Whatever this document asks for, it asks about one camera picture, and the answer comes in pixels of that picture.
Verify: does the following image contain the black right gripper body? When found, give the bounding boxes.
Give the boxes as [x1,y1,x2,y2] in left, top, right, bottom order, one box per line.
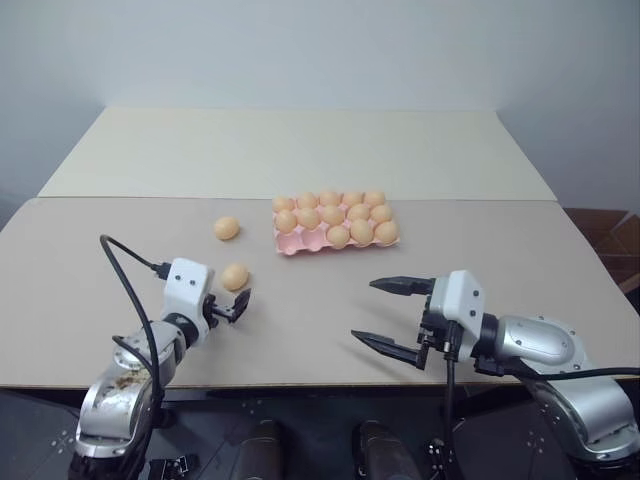
[414,277,455,372]

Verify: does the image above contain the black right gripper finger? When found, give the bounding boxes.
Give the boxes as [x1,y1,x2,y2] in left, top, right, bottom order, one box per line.
[350,329,422,370]
[369,275,435,299]

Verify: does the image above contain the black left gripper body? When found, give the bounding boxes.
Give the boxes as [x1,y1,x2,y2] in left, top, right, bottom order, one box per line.
[202,293,237,329]

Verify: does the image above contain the pink egg carton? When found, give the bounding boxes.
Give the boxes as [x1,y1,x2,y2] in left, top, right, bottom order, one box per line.
[271,194,401,257]

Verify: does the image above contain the brown cardboard box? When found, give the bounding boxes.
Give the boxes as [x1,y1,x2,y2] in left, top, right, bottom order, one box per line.
[563,206,640,297]

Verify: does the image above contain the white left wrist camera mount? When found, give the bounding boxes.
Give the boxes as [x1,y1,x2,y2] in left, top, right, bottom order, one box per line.
[160,257,215,347]

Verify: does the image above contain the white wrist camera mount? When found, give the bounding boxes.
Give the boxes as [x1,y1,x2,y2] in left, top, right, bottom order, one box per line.
[428,270,487,363]
[160,257,215,347]

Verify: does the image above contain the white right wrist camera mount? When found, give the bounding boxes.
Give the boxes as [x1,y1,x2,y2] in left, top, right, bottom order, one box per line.
[428,270,487,363]

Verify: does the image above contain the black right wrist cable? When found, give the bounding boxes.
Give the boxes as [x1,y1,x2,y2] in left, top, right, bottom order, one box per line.
[439,339,459,480]

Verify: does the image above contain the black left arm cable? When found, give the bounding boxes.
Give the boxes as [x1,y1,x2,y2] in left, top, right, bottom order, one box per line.
[98,233,174,432]

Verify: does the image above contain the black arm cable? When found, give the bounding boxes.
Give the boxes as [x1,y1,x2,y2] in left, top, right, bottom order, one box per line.
[98,233,174,432]
[492,357,640,387]

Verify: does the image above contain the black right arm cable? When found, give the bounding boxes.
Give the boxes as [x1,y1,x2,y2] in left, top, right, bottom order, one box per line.
[492,357,640,387]

